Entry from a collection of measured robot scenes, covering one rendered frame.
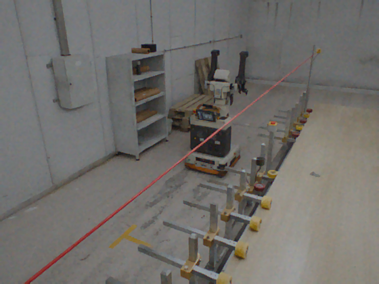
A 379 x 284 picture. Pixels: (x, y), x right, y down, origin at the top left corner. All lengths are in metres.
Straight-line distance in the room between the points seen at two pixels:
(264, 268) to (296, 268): 0.16
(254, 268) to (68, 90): 3.00
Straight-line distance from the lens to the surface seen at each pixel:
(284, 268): 1.76
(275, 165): 3.19
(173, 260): 1.65
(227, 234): 2.11
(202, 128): 4.16
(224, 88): 4.26
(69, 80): 3.92
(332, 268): 1.84
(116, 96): 4.67
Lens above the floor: 2.11
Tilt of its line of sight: 23 degrees down
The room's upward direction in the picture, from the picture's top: straight up
